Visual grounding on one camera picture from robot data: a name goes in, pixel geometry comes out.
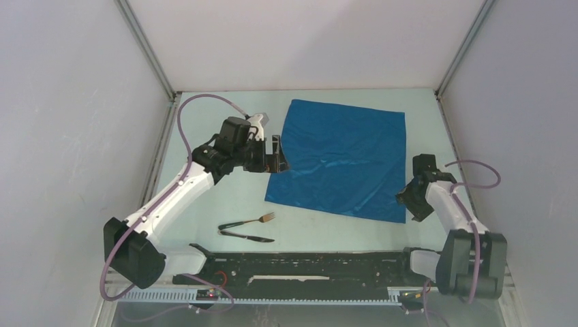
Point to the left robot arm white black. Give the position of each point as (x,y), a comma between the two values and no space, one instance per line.
(132,246)

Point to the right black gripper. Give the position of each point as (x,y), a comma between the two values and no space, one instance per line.
(419,212)

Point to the knife with black handle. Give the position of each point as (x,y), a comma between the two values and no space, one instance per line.
(257,239)

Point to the aluminium frame rail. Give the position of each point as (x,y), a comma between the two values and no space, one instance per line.
(179,288)

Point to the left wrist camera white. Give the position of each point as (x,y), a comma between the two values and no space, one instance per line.
(258,122)

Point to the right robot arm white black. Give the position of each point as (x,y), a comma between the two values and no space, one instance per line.
(472,261)

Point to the blue cloth napkin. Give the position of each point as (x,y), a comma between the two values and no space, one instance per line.
(344,160)

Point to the fork with black handle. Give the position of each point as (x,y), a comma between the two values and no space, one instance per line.
(263,219)

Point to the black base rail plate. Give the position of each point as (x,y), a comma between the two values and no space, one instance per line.
(337,277)

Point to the small circuit board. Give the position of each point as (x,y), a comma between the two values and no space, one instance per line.
(208,295)

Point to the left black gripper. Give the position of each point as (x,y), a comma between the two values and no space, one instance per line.
(272,163)

